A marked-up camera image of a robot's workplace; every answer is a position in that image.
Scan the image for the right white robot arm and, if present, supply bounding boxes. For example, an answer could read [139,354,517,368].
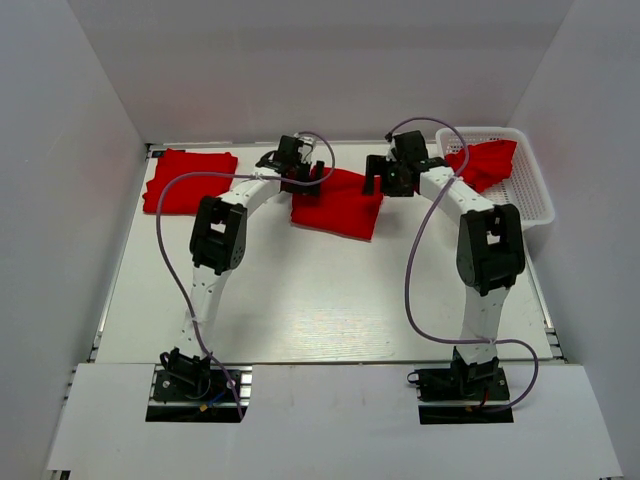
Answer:
[363,131,525,401]

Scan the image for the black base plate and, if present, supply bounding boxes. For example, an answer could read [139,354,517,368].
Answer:
[145,367,252,424]
[406,368,514,426]

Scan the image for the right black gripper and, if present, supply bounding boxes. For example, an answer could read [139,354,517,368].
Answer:
[363,155,416,198]

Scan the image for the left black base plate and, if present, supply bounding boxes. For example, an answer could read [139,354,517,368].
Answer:
[145,367,252,424]

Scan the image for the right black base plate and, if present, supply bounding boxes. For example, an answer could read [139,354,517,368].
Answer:
[406,368,514,426]

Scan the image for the white plastic basket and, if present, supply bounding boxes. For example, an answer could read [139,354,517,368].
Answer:
[419,127,555,231]

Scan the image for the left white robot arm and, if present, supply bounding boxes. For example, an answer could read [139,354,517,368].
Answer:
[176,131,325,399]

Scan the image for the red t shirt in basket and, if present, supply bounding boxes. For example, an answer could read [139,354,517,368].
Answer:
[462,140,518,193]

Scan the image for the folded red t shirt stack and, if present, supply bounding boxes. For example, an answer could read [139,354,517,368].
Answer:
[142,149,238,215]

